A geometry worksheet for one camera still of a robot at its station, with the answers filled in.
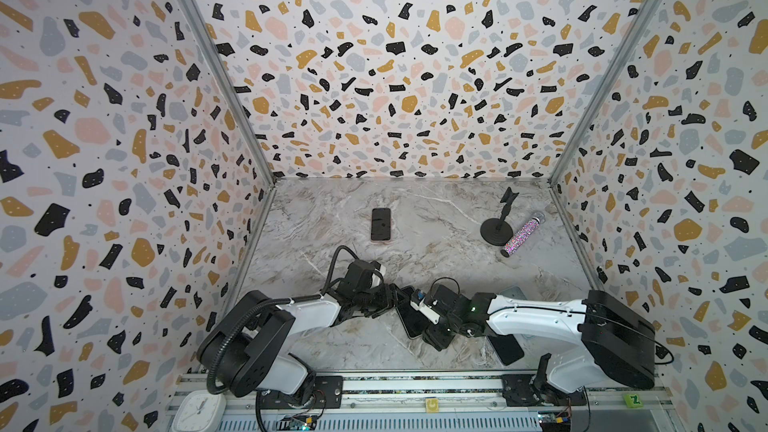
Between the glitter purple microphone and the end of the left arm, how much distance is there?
0.42 m

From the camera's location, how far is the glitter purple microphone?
39.7 inches

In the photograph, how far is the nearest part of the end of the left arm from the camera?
689 mm
